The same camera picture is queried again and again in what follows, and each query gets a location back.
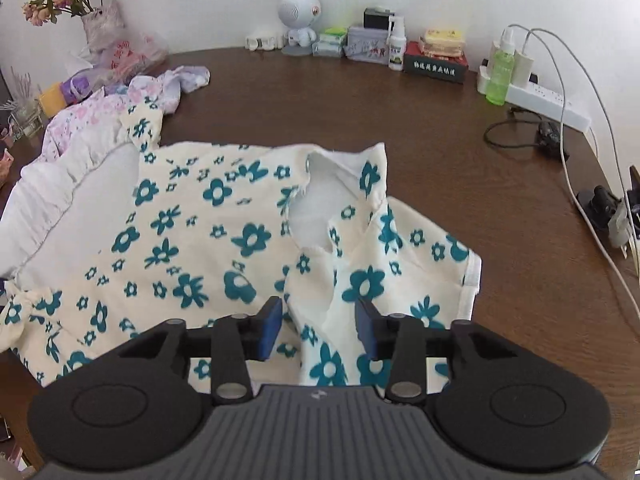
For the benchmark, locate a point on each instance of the green white small boxes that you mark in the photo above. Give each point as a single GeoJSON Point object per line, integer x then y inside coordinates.
{"type": "Point", "coordinates": [330, 43]}

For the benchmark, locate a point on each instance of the black small box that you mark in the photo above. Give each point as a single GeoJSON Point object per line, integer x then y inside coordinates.
{"type": "Point", "coordinates": [376, 17]}

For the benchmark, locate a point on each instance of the cream teal flower dress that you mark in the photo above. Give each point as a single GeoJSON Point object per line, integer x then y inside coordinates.
{"type": "Point", "coordinates": [122, 232]}

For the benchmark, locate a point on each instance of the yellow sticky notes stack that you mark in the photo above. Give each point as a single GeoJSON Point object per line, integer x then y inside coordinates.
{"type": "Point", "coordinates": [448, 43]}

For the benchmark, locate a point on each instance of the grey printed tin box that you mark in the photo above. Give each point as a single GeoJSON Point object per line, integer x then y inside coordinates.
{"type": "Point", "coordinates": [367, 45]}

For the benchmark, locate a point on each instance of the clear drinking glass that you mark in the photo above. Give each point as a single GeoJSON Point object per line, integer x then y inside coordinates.
{"type": "Point", "coordinates": [25, 118]}

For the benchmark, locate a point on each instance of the green liquid bottle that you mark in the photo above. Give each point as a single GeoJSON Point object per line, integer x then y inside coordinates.
{"type": "Point", "coordinates": [502, 67]}

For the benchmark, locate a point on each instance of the black red flat box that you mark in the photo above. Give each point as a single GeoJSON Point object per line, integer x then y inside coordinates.
{"type": "Point", "coordinates": [437, 67]}

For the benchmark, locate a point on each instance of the pink wrapped vase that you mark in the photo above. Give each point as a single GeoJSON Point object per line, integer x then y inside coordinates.
{"type": "Point", "coordinates": [103, 26]}

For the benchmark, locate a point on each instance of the pink floral dress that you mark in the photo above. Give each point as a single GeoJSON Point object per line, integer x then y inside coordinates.
{"type": "Point", "coordinates": [101, 110]}

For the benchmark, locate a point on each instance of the phone on black stand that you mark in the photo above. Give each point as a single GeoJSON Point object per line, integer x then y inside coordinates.
{"type": "Point", "coordinates": [614, 219]}

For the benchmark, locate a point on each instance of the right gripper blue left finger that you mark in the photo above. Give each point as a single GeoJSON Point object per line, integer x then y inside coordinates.
{"type": "Point", "coordinates": [239, 338]}

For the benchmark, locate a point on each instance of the red printed plastic bag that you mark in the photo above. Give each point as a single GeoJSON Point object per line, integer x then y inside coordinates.
{"type": "Point", "coordinates": [128, 56]}

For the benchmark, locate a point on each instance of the white power strip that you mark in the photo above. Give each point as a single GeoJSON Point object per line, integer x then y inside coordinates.
{"type": "Point", "coordinates": [540, 100]}

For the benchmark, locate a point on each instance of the purple tissue pack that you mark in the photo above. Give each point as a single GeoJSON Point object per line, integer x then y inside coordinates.
{"type": "Point", "coordinates": [79, 86]}

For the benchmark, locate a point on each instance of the white tissue paper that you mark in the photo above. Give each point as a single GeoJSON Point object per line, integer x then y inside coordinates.
{"type": "Point", "coordinates": [74, 64]}

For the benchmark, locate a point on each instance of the pink crumpled wrapper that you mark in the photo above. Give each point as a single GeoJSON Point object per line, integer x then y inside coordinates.
{"type": "Point", "coordinates": [6, 162]}

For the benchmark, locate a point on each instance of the yellow plastic cup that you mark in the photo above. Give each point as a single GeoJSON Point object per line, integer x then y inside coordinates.
{"type": "Point", "coordinates": [52, 100]}

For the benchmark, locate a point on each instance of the white spray bottle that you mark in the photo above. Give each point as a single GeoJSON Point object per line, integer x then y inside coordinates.
{"type": "Point", "coordinates": [396, 42]}

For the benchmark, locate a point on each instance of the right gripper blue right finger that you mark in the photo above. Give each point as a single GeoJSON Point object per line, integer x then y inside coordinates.
{"type": "Point", "coordinates": [400, 340]}

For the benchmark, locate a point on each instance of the white robot figurine speaker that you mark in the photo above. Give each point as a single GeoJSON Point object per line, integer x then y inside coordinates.
{"type": "Point", "coordinates": [298, 16]}

